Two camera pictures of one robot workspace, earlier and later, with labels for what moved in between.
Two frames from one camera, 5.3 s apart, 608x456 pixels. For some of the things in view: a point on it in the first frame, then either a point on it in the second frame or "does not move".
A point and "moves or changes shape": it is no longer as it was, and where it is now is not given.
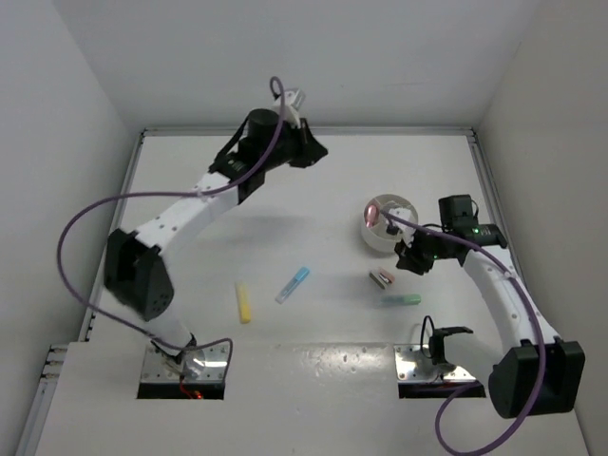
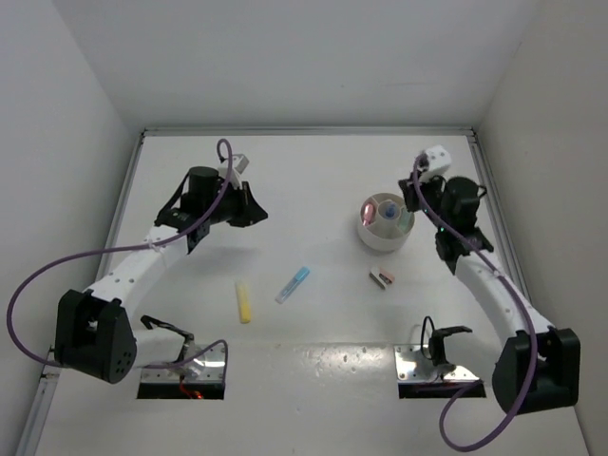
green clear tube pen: x=401 y=299 moves or changes shape
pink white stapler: x=383 y=277 does not move
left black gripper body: x=293 y=145 -> x=233 y=206
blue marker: x=292 y=284 does not move
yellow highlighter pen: x=243 y=302 does not move
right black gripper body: x=425 y=249 -> x=431 y=192
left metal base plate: x=199 y=364 does not move
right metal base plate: x=413 y=363 does not move
